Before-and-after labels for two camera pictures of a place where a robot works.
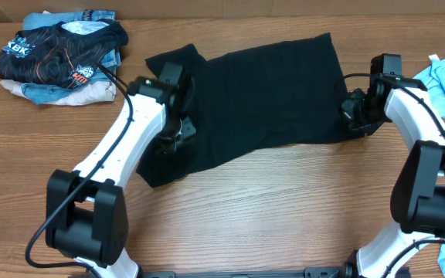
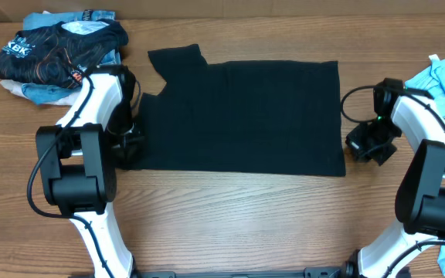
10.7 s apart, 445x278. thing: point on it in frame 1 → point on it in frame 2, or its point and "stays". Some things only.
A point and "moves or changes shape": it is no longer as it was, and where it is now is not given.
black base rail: x=348 y=271 stays
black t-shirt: x=285 y=93 moves or changes shape
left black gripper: x=188 y=131 → x=130 y=144
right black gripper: x=370 y=127 → x=353 y=142
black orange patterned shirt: x=52 y=55 stays
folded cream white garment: x=100 y=92 stays
